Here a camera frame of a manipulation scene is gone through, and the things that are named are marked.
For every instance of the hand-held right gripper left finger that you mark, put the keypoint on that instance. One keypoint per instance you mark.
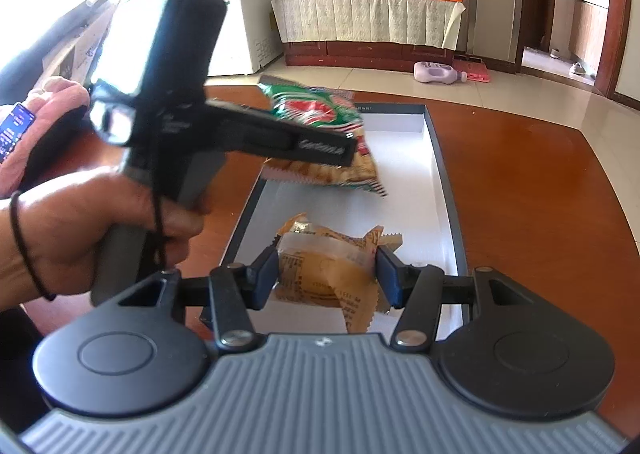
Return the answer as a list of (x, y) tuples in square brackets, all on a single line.
[(267, 279)]

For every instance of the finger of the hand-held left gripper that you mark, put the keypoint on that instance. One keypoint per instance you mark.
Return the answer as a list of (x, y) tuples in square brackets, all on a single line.
[(320, 149)]

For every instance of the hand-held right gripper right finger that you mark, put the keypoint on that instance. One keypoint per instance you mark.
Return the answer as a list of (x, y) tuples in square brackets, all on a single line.
[(387, 279)]

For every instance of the green cracker packet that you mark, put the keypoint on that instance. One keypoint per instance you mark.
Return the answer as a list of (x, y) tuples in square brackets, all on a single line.
[(310, 107)]

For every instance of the tan pastry packet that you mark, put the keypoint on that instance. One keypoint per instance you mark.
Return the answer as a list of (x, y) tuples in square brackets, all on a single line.
[(325, 264)]

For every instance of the dark-rimmed white box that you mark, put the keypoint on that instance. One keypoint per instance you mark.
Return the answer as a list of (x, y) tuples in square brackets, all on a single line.
[(415, 194)]

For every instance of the person's left forearm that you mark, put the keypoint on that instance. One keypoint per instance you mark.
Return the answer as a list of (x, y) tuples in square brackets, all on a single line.
[(9, 259)]

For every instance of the person's left hand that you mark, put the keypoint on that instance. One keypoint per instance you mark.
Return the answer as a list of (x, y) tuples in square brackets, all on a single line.
[(75, 224)]

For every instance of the white chest freezer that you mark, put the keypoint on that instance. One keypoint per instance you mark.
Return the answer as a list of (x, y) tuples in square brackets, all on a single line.
[(240, 9)]

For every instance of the printed cardboard box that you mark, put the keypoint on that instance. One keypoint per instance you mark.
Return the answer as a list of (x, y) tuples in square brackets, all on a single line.
[(75, 44)]

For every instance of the dark wooden television cabinet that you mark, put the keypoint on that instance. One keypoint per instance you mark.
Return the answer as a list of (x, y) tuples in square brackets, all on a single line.
[(370, 57)]

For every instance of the pink cloth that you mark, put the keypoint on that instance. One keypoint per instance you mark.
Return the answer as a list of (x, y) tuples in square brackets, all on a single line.
[(55, 97)]

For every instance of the dark cloth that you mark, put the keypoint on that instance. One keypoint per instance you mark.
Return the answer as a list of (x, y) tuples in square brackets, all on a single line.
[(60, 139)]

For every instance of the pale patterned tablecloth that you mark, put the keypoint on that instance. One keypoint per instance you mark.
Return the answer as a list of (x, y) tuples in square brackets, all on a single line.
[(365, 19)]

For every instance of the purple detergent bottle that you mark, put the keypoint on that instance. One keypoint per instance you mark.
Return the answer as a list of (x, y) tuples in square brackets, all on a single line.
[(435, 73)]

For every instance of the smartphone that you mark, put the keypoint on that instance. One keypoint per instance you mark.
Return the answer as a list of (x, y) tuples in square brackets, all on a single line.
[(17, 132)]

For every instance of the white shoe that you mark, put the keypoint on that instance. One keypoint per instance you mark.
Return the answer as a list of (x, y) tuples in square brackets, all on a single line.
[(555, 53), (578, 69)]

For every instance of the wooden kitchen cabinet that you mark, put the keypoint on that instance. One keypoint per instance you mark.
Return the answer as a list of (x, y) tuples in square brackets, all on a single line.
[(590, 29)]

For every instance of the brown door frame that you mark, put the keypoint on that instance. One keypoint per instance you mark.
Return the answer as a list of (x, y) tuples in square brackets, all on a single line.
[(617, 14)]

